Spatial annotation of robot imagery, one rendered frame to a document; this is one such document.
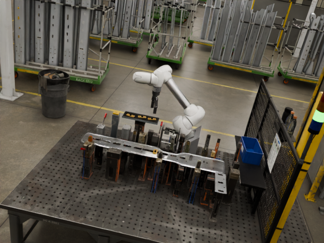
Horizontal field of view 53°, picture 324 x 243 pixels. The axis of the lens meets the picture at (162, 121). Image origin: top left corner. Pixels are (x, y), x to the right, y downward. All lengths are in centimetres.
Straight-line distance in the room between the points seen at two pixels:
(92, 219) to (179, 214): 73
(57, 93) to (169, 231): 340
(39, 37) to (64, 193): 475
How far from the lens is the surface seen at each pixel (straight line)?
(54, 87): 539
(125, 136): 318
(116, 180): 307
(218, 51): 971
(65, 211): 279
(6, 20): 600
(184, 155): 310
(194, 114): 362
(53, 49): 718
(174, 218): 283
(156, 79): 307
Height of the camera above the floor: 260
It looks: 26 degrees down
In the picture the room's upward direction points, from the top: 10 degrees clockwise
